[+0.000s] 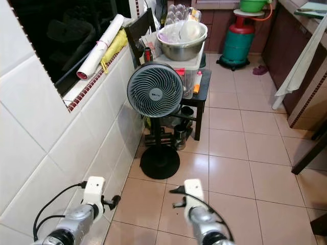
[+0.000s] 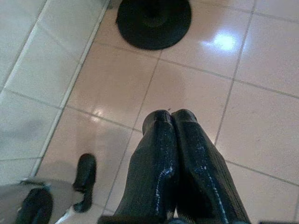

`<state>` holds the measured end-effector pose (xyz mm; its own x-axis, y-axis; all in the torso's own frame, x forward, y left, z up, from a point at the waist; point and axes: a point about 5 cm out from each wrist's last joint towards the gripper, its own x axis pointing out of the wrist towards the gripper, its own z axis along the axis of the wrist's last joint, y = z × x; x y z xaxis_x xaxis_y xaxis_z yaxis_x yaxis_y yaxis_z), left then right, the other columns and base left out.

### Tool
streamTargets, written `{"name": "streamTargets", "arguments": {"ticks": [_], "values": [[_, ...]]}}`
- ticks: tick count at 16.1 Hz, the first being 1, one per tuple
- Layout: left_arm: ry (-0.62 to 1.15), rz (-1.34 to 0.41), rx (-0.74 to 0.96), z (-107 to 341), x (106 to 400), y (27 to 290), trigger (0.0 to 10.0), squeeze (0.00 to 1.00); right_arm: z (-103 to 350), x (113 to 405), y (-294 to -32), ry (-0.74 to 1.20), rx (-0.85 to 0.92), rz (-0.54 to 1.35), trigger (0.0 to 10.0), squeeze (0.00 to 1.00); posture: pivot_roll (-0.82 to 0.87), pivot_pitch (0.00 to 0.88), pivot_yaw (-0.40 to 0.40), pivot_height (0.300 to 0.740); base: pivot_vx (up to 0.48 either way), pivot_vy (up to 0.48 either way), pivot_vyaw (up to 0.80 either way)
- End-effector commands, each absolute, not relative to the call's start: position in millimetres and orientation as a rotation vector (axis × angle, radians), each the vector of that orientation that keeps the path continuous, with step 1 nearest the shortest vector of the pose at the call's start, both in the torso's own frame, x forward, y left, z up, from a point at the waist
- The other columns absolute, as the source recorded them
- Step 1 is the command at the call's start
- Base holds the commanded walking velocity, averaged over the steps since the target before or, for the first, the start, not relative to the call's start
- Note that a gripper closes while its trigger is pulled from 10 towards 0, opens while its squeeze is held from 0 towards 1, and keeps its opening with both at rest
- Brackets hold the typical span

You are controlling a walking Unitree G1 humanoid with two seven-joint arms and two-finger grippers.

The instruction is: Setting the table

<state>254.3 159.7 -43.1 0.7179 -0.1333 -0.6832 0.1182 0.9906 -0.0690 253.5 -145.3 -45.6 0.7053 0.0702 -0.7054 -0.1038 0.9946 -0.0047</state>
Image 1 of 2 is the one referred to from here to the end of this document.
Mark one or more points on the white plastic storage box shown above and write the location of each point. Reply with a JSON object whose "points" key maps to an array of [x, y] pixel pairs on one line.
{"points": [[191, 65]]}

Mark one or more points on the green gas cylinder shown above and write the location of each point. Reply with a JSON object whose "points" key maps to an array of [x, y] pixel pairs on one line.
{"points": [[237, 43]]}

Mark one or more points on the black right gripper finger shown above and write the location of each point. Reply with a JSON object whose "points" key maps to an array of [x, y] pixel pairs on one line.
{"points": [[178, 190]]}

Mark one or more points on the large deep steel bowl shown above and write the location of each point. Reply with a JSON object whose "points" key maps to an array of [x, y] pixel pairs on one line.
{"points": [[181, 48]]}

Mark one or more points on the white bowl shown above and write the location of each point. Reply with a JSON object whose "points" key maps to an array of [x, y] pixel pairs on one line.
{"points": [[192, 29]]}

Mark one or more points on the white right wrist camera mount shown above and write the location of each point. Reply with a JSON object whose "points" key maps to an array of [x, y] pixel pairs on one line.
{"points": [[194, 193]]}

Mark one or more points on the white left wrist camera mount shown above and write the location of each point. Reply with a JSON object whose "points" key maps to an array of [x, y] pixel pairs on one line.
{"points": [[94, 190]]}

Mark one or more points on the dark wooden furniture leg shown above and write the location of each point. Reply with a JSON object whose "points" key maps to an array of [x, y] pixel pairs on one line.
{"points": [[309, 153]]}

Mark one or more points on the white hanging towel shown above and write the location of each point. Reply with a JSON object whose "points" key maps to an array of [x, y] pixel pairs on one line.
{"points": [[301, 66]]}

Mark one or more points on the dark brown cabinet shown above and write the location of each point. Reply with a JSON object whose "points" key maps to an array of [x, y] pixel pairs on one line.
{"points": [[283, 46]]}

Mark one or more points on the black wooden chair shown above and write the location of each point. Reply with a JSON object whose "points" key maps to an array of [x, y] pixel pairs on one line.
{"points": [[138, 25]]}

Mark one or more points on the small red bottle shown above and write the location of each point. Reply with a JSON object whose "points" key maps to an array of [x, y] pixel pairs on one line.
{"points": [[148, 53]]}

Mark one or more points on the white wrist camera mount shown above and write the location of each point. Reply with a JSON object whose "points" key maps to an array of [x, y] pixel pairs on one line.
{"points": [[94, 190], [194, 193]]}

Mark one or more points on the pink slipper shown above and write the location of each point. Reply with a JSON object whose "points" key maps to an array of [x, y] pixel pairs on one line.
{"points": [[260, 70]]}

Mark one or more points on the green plastic basin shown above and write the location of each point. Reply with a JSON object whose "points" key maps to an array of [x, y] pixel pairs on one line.
{"points": [[253, 5]]}

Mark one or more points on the orange marker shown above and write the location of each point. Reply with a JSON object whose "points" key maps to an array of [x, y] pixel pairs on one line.
{"points": [[196, 84]]}

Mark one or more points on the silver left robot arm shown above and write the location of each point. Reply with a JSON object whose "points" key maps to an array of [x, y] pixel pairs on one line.
{"points": [[76, 224]]}

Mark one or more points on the yellow cloth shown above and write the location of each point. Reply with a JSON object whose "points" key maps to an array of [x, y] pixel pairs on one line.
{"points": [[115, 46]]}

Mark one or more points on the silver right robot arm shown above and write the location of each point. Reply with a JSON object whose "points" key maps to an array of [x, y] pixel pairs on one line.
{"points": [[204, 227]]}

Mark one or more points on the steel cup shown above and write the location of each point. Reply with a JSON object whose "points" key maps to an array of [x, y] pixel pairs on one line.
{"points": [[180, 137]]}

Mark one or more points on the black side table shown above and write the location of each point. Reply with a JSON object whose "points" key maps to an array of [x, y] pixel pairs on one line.
{"points": [[201, 99]]}

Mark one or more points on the white paper roll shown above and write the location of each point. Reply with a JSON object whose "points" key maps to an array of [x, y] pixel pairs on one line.
{"points": [[101, 47]]}

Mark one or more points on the black grey pedestal fan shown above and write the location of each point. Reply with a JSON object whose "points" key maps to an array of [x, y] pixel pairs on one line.
{"points": [[156, 92]]}

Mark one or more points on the clear plastic egg tray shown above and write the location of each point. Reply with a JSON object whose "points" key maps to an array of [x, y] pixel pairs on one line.
{"points": [[176, 14]]}

